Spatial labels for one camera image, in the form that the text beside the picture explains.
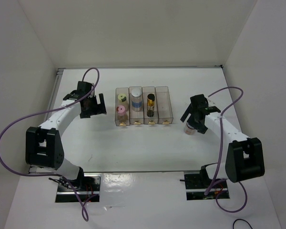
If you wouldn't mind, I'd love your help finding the red label spice jar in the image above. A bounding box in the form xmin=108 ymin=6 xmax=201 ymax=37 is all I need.
xmin=184 ymin=123 xmax=196 ymax=135

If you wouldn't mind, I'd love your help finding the thin black cable loop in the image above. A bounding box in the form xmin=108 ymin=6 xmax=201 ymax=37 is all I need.
xmin=233 ymin=219 xmax=253 ymax=229

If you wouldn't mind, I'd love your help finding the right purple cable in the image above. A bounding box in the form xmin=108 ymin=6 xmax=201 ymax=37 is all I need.
xmin=204 ymin=86 xmax=248 ymax=213

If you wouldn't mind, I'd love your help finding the pink cap spice bottle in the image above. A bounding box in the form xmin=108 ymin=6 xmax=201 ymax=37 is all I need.
xmin=116 ymin=105 xmax=128 ymax=122

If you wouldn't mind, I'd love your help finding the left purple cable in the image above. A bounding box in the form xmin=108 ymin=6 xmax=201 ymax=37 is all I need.
xmin=0 ymin=68 xmax=103 ymax=222

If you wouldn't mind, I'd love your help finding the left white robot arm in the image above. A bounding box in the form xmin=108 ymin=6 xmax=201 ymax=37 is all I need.
xmin=25 ymin=81 xmax=106 ymax=191

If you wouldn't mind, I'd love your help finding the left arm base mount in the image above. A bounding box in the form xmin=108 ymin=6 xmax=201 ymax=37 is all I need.
xmin=55 ymin=173 xmax=102 ymax=203

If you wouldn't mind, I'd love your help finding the purple cable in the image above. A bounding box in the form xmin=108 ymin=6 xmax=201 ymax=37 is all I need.
xmin=0 ymin=68 xmax=103 ymax=222
xmin=204 ymin=86 xmax=248 ymax=213

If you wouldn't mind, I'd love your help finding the clear organizer bin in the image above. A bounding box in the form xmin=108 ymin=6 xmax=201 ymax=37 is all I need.
xmin=155 ymin=86 xmax=174 ymax=125
xmin=142 ymin=86 xmax=159 ymax=125
xmin=129 ymin=86 xmax=144 ymax=125
xmin=115 ymin=87 xmax=130 ymax=126

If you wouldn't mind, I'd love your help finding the white blue cylindrical shaker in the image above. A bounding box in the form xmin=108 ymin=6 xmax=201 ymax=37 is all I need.
xmin=131 ymin=87 xmax=143 ymax=112

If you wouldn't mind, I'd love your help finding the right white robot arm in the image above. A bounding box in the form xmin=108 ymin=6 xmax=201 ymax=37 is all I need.
xmin=181 ymin=94 xmax=265 ymax=187

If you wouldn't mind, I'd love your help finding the yellow cap spice bottle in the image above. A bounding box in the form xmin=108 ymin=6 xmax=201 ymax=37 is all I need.
xmin=117 ymin=93 xmax=129 ymax=112

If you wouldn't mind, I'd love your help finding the black gold pepper grinder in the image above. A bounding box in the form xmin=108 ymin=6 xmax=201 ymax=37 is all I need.
xmin=147 ymin=94 xmax=155 ymax=117

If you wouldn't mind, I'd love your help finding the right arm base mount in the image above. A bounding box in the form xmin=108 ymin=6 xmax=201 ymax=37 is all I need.
xmin=179 ymin=173 xmax=230 ymax=201

